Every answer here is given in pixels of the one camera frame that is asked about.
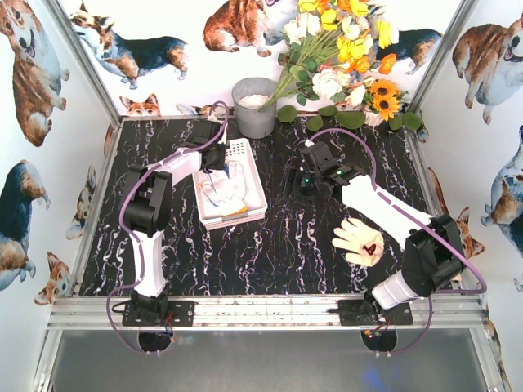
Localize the beige leather glove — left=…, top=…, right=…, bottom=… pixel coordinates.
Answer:
left=332, top=218, right=385, bottom=267

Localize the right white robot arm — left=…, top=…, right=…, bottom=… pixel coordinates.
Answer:
left=282, top=142, right=465, bottom=311

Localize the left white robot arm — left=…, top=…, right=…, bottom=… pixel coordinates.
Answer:
left=118, top=121, right=227, bottom=326

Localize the white plastic storage basket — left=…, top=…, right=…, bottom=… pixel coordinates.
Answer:
left=192, top=138, right=268, bottom=230

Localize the grey metal bucket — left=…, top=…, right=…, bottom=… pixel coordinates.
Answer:
left=231, top=77, right=276, bottom=140

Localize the sunflower pot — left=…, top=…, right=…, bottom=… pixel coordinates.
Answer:
left=362, top=79, right=409, bottom=127

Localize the artificial flower bouquet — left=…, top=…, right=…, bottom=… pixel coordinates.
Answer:
left=264, top=1, right=400, bottom=107

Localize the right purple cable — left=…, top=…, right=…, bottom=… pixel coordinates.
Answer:
left=304, top=128, right=488, bottom=355

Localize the purple cable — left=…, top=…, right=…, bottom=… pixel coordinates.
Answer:
left=304, top=128, right=488, bottom=355
left=105, top=100, right=230, bottom=355

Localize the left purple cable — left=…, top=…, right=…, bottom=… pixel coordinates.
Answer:
left=105, top=100, right=230, bottom=355

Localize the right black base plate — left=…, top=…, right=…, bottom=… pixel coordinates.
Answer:
left=327, top=300, right=413, bottom=327

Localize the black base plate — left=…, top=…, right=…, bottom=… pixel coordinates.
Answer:
left=122, top=300, right=195, bottom=327
left=327, top=300, right=413, bottom=327

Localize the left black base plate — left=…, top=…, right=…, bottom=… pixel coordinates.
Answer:
left=122, top=300, right=195, bottom=327

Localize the front aluminium rail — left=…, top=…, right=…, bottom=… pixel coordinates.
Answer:
left=47, top=292, right=489, bottom=331

